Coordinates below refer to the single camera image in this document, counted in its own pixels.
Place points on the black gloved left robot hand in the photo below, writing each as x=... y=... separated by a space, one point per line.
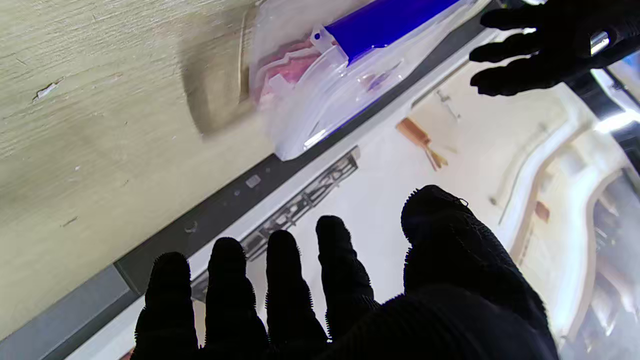
x=555 y=45

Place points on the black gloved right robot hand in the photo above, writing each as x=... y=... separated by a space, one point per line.
x=440 y=300

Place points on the clear plastic container blue tape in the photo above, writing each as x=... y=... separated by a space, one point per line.
x=310 y=115

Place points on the raw bacon slices stack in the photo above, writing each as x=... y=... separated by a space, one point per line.
x=290 y=72

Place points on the white paper scrap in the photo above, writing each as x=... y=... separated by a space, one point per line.
x=47 y=91

